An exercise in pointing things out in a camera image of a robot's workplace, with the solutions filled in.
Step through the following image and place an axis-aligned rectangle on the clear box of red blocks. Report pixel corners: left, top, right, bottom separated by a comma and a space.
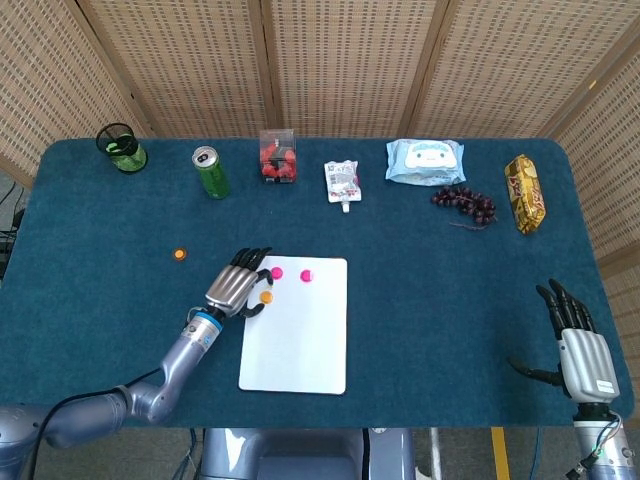
258, 129, 298, 185

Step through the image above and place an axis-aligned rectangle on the blue floor cable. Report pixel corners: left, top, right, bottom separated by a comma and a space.
532, 427, 546, 480

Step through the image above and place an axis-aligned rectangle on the white spouted drink pouch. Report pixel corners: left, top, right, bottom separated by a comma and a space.
323, 159, 363, 214

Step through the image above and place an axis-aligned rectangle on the white rectangular board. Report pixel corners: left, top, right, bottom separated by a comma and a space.
237, 255, 349, 396

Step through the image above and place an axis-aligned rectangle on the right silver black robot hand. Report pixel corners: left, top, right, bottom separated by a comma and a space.
507, 278, 622, 422

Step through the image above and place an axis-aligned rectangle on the grey robot torso base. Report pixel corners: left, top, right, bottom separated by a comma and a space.
199, 427, 416, 480

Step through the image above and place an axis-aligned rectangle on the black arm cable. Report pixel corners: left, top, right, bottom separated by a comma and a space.
24, 367, 166, 480

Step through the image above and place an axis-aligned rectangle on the woven bamboo folding screen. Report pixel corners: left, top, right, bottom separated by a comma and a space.
0, 0, 640, 416

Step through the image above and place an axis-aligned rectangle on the grey table leg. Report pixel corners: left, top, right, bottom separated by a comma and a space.
430, 428, 444, 480

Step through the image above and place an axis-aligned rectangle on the light blue wet wipes pack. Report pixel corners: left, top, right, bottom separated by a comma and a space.
384, 138, 467, 188

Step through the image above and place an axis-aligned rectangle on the yellow snack package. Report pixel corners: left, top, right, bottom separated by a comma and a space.
503, 153, 547, 236

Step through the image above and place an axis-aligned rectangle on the dark red grape bunch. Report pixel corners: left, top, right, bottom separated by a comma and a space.
431, 185, 499, 232

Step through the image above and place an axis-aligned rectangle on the blue felt table cloth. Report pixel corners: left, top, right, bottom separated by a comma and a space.
0, 137, 635, 430

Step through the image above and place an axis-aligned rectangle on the green drink can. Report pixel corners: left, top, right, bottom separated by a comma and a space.
191, 145, 232, 201

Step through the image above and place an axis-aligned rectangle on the black mesh pen holder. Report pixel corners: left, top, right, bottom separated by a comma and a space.
95, 122, 149, 176

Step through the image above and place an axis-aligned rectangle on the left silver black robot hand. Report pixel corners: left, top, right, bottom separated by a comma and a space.
204, 246, 275, 324

